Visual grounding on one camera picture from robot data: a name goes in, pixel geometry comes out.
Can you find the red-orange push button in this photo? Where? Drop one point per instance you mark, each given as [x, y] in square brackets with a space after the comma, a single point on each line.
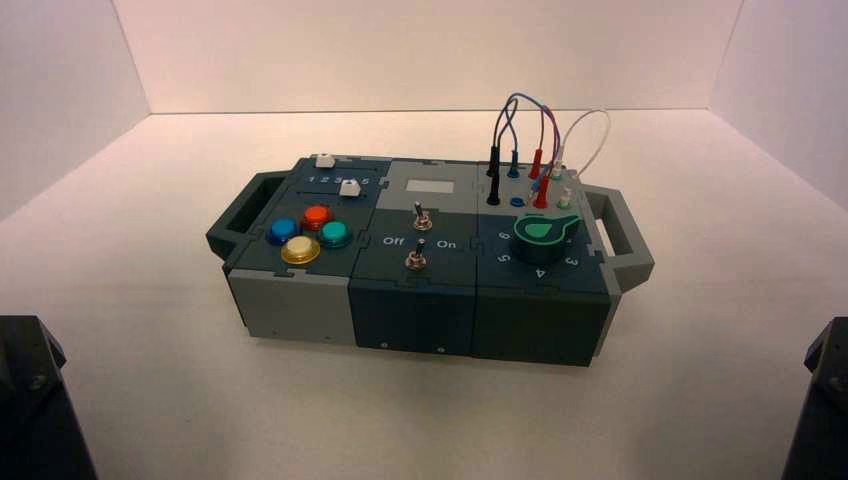
[316, 216]

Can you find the yellow push button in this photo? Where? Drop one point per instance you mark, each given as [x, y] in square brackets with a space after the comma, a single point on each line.
[300, 250]

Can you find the blue push button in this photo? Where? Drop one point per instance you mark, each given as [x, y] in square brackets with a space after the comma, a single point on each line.
[283, 230]

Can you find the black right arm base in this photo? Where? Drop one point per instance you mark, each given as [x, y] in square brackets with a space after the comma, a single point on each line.
[821, 411]

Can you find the teal push button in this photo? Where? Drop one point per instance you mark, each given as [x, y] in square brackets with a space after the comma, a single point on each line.
[334, 233]

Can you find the metal toggle switch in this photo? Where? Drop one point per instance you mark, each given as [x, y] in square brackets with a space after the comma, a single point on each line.
[420, 218]
[416, 258]

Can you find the green rotary knob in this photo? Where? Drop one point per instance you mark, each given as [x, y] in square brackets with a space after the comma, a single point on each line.
[544, 242]

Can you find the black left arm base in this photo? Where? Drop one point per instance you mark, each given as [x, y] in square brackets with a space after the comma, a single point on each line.
[33, 411]

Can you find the white slider knob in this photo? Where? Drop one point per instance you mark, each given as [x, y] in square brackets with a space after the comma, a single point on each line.
[349, 189]
[324, 160]

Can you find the grey and teal control box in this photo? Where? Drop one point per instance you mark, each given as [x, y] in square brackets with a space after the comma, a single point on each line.
[411, 311]

